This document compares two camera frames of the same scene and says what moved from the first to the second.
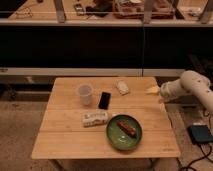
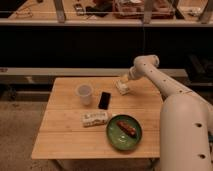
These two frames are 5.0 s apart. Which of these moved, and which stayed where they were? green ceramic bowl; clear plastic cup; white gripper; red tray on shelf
Moved: white gripper
Stayed: green ceramic bowl; clear plastic cup; red tray on shelf
